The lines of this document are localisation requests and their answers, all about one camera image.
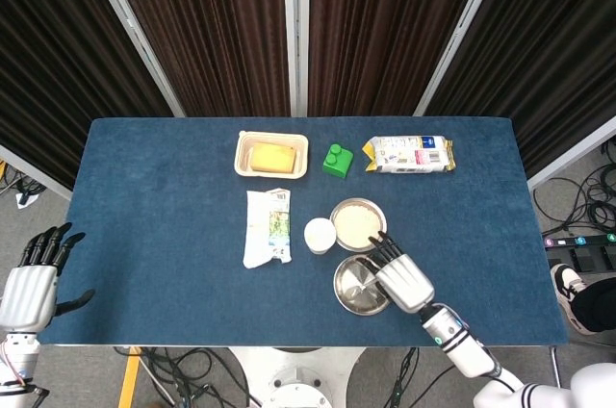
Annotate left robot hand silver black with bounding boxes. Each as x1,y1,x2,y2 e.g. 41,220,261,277
0,222,95,332

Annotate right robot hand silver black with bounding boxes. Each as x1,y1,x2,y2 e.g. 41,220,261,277
368,230,436,315

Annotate metal spoon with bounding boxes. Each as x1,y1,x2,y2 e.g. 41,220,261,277
349,277,384,294

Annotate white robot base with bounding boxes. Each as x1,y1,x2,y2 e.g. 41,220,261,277
225,345,372,408

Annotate metal bowl with rice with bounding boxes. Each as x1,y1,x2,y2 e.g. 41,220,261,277
329,197,388,252

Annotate white rice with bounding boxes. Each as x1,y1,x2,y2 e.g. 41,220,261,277
333,203,384,248

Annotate paper cup with white lid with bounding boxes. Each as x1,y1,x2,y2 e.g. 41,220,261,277
303,217,337,256

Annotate flat metal plate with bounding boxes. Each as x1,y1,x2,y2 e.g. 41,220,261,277
333,254,394,317

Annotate white yellow food packet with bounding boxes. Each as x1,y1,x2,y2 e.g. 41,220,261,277
361,135,456,174

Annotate green toy building block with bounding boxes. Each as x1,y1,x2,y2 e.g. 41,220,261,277
321,142,354,180

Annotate white green snack bag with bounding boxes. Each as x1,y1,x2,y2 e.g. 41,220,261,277
242,188,294,269

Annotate blue table cloth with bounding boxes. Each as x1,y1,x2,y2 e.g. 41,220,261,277
37,116,570,346

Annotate white black sneaker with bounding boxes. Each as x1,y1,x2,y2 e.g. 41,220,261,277
551,263,598,336

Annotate yellow sponge block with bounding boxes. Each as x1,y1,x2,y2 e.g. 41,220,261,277
249,141,296,173

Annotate person leg black trousers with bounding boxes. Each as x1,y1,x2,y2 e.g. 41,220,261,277
572,276,616,333

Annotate beige plastic food container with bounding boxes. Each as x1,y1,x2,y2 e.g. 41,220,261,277
234,130,310,180

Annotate brown curtain partition panel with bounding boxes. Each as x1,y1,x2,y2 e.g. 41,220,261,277
79,0,309,119
413,0,616,192
282,0,514,119
0,0,187,202

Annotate black cables under table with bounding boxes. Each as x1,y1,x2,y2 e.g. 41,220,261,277
114,344,264,408

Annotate black floor cable bundle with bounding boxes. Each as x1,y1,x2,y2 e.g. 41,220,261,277
532,147,616,239

